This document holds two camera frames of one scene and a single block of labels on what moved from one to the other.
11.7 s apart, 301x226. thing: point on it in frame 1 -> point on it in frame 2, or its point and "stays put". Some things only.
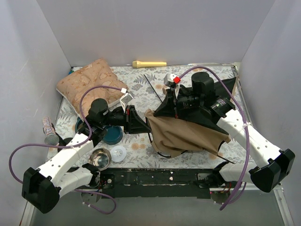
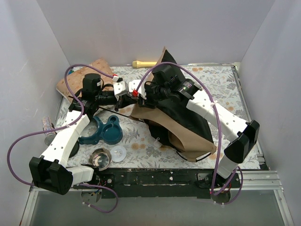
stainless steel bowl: (100, 158) stays put
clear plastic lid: (118, 153) stays put
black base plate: (155, 182) stays put
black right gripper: (175, 103) -> (144, 99)
